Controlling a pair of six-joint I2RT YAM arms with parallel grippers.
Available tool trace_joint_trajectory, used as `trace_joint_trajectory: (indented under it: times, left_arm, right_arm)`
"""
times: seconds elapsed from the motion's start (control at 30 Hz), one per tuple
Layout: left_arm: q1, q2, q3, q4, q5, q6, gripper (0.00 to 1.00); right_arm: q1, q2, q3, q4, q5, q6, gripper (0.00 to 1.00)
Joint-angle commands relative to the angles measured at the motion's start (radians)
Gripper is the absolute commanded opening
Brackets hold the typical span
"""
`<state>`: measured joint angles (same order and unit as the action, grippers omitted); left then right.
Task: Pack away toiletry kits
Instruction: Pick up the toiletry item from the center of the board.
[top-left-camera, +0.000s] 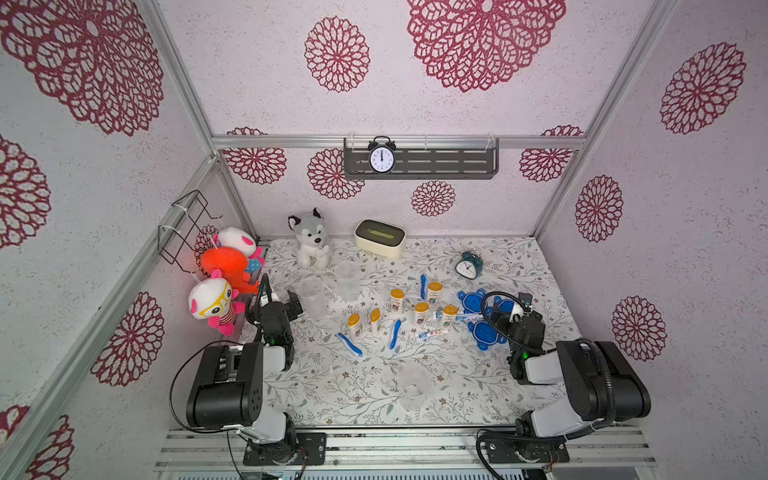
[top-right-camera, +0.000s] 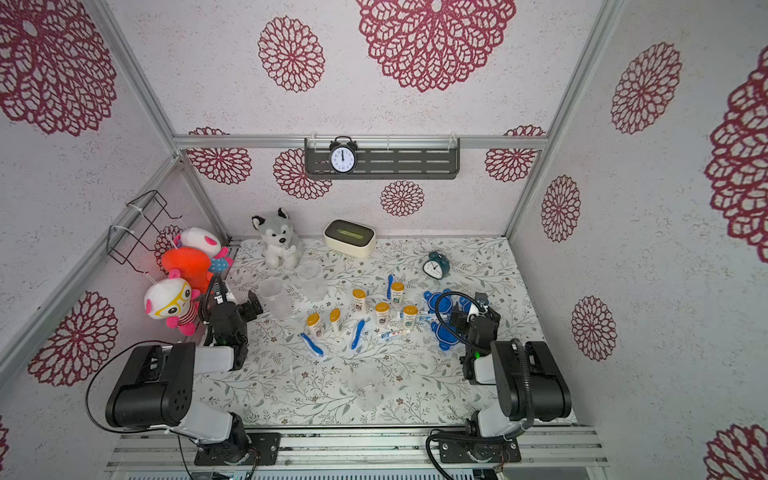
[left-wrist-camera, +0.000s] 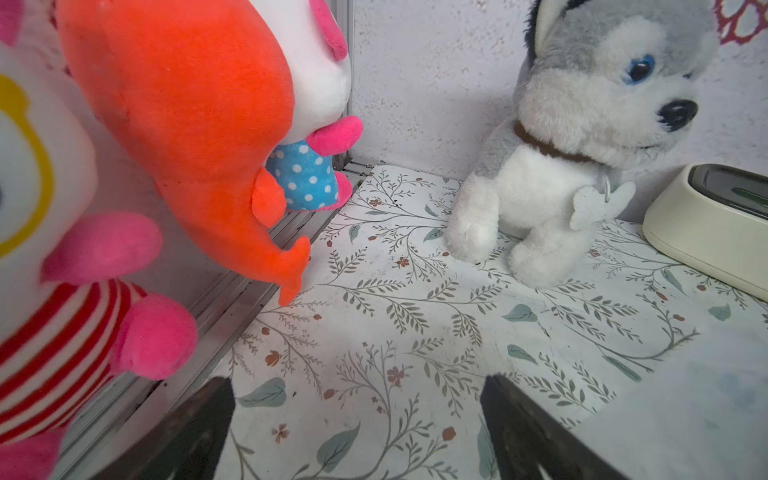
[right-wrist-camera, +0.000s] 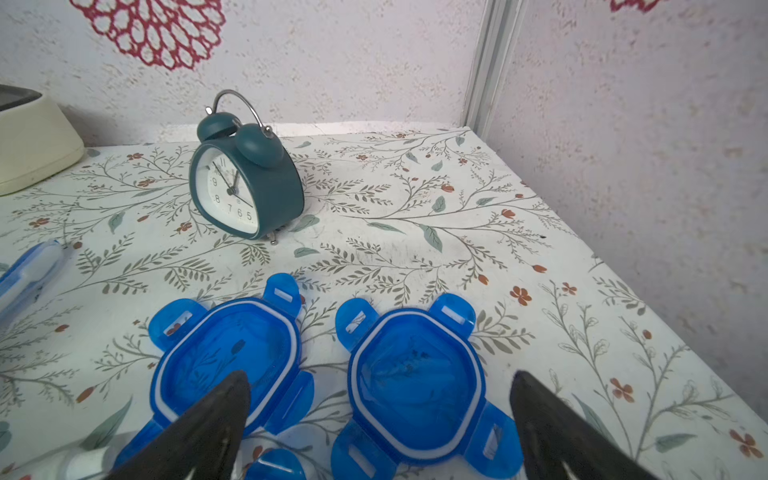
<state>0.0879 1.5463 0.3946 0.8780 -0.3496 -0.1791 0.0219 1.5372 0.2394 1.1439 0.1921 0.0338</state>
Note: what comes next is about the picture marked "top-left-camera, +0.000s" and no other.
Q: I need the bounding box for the black corrugated right cable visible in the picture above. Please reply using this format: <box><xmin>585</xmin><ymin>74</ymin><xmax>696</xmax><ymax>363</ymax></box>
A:
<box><xmin>478</xmin><ymin>290</ymin><xmax>618</xmax><ymax>428</ymax></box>

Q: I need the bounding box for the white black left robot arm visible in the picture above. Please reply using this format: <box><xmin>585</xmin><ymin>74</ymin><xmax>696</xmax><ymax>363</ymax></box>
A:
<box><xmin>185</xmin><ymin>293</ymin><xmax>302</xmax><ymax>465</ymax></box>

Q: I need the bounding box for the yellow cap lotion bottle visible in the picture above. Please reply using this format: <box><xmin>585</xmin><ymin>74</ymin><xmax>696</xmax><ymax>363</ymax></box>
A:
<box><xmin>347</xmin><ymin>313</ymin><xmax>362</xmax><ymax>339</ymax></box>

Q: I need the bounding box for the green teal alarm clock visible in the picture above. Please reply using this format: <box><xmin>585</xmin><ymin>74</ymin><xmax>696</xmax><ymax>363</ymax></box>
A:
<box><xmin>454</xmin><ymin>251</ymin><xmax>484</xmax><ymax>280</ymax></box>

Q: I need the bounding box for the black wall alarm clock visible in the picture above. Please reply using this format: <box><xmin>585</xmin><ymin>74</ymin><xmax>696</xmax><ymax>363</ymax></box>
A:
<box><xmin>368</xmin><ymin>135</ymin><xmax>397</xmax><ymax>174</ymax></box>

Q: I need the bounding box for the clear plastic cup left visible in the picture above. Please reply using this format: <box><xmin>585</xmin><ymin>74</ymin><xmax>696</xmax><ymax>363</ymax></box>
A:
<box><xmin>297</xmin><ymin>276</ymin><xmax>328</xmax><ymax>318</ymax></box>

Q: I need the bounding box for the grey metal wall shelf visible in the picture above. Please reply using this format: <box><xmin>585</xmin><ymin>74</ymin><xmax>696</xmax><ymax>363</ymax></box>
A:
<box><xmin>342</xmin><ymin>137</ymin><xmax>499</xmax><ymax>180</ymax></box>

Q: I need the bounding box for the grey husky plush toy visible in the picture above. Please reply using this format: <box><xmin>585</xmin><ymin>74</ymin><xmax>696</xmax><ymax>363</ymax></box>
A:
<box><xmin>288</xmin><ymin>208</ymin><xmax>332</xmax><ymax>268</ymax></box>

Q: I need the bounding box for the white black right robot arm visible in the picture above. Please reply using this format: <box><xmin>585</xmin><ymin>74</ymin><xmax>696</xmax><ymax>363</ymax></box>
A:
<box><xmin>476</xmin><ymin>291</ymin><xmax>651</xmax><ymax>468</ymax></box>

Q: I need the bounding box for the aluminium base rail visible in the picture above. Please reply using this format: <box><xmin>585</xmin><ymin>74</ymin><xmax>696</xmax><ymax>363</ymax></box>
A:
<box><xmin>153</xmin><ymin>424</ymin><xmax>656</xmax><ymax>475</ymax></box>

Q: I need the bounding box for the cream tissue box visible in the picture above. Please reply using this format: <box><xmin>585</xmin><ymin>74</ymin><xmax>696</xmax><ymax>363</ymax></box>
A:
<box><xmin>354</xmin><ymin>219</ymin><xmax>407</xmax><ymax>259</ymax></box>

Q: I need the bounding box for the black wire wall basket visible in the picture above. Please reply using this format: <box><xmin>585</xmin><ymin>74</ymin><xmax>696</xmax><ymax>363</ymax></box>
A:
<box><xmin>156</xmin><ymin>189</ymin><xmax>221</xmax><ymax>274</ymax></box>

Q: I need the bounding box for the white pink plush upper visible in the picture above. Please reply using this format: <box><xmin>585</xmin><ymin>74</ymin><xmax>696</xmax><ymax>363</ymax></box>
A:
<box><xmin>213</xmin><ymin>227</ymin><xmax>263</xmax><ymax>259</ymax></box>

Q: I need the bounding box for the orange red plush toy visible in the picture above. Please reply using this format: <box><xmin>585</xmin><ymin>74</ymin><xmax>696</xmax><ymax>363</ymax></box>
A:
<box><xmin>200</xmin><ymin>246</ymin><xmax>259</xmax><ymax>294</ymax></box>

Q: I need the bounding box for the clear plastic cup right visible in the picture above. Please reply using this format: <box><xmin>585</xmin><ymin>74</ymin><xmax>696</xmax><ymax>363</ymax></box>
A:
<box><xmin>334</xmin><ymin>261</ymin><xmax>362</xmax><ymax>302</ymax></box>

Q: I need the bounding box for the clear plastic kit container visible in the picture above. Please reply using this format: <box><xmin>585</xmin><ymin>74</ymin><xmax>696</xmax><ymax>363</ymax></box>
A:
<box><xmin>398</xmin><ymin>366</ymin><xmax>433</xmax><ymax>412</ymax></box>

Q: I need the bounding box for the clear plastic cup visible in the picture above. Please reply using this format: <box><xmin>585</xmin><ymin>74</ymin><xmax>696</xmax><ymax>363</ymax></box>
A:
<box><xmin>297</xmin><ymin>276</ymin><xmax>328</xmax><ymax>318</ymax></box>
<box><xmin>334</xmin><ymin>261</ymin><xmax>362</xmax><ymax>302</ymax></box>

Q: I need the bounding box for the white plush with glasses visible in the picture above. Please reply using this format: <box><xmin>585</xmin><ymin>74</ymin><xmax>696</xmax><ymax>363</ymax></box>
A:
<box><xmin>188</xmin><ymin>269</ymin><xmax>246</xmax><ymax>336</ymax></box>

